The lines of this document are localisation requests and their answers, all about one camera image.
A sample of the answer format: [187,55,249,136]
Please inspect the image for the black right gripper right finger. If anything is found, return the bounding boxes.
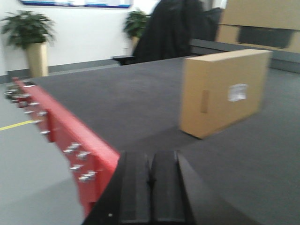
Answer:
[150,150,237,225]

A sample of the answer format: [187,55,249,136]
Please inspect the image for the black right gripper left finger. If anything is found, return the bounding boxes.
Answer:
[83,152,150,225]

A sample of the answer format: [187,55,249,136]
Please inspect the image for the brown cardboard package box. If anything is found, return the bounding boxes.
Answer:
[180,49,272,139]

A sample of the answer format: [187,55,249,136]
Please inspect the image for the dark grey fabric mat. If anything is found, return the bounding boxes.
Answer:
[32,58,300,225]

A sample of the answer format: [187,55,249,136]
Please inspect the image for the white barcode label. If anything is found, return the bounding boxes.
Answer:
[228,83,248,102]

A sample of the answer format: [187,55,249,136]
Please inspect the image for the black jacket on chair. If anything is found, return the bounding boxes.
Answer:
[112,0,223,65]

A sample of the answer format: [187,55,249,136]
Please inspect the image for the right potted green plant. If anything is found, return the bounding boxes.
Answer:
[123,8,151,50]

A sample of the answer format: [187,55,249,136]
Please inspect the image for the potted green plant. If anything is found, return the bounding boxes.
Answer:
[0,10,55,78]
[123,8,151,50]

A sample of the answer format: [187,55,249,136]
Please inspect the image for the left potted green plant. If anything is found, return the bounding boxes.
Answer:
[0,10,55,78]

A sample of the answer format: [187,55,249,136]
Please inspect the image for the large stacked cardboard boxes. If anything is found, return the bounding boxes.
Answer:
[216,0,300,53]

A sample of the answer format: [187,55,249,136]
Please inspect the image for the red metal table frame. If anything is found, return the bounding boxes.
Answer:
[4,78,120,217]

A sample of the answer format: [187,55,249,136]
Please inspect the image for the blue framed wall board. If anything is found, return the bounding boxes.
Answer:
[20,0,134,9]

